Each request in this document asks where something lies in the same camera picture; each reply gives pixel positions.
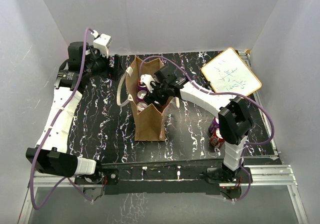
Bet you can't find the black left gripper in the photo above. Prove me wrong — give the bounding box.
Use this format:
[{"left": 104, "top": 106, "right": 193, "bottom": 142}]
[{"left": 84, "top": 46, "right": 124, "bottom": 81}]

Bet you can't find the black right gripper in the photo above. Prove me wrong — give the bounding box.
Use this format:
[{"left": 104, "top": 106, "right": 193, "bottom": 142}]
[{"left": 144, "top": 80, "right": 170, "bottom": 111}]

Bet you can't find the red cola can front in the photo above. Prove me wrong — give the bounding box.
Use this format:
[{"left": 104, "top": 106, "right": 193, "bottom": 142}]
[{"left": 136, "top": 101, "right": 148, "bottom": 112}]

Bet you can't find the red cola can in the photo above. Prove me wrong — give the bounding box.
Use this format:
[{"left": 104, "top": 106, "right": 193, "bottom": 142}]
[
  {"left": 209, "top": 128, "right": 225, "bottom": 148},
  {"left": 153, "top": 101, "right": 166, "bottom": 113},
  {"left": 136, "top": 101, "right": 148, "bottom": 112}
]

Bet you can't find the purple Fanta can back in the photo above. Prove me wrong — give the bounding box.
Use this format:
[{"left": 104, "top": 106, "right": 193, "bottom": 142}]
[{"left": 137, "top": 90, "right": 148, "bottom": 102}]

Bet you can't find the purple fanta can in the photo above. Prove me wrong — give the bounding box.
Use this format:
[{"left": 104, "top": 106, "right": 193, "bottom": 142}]
[
  {"left": 137, "top": 90, "right": 148, "bottom": 102},
  {"left": 137, "top": 80, "right": 148, "bottom": 91},
  {"left": 208, "top": 117, "right": 219, "bottom": 134}
]

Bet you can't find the brown canvas tote bag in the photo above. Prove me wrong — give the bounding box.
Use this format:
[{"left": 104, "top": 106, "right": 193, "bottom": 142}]
[{"left": 116, "top": 56, "right": 176, "bottom": 141}]

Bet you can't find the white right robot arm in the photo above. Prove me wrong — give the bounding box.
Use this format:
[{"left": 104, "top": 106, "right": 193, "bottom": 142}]
[{"left": 139, "top": 66, "right": 253, "bottom": 182}]

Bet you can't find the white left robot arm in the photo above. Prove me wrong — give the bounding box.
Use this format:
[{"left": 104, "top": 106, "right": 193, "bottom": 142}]
[{"left": 25, "top": 37, "right": 121, "bottom": 183}]

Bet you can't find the yellow framed whiteboard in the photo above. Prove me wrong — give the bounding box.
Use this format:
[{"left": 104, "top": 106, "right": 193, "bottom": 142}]
[{"left": 201, "top": 47, "right": 262, "bottom": 96}]

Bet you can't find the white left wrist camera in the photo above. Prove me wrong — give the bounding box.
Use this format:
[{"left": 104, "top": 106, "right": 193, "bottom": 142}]
[{"left": 91, "top": 30, "right": 113, "bottom": 58}]

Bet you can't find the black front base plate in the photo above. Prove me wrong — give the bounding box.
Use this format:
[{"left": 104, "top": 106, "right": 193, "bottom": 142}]
[{"left": 75, "top": 159, "right": 253, "bottom": 195}]

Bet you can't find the aluminium rail frame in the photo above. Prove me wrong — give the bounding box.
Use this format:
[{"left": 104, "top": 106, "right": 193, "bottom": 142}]
[{"left": 17, "top": 50, "right": 310, "bottom": 224}]

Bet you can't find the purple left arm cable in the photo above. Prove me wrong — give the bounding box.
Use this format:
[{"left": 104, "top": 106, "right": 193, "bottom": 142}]
[{"left": 29, "top": 28, "right": 98, "bottom": 210}]

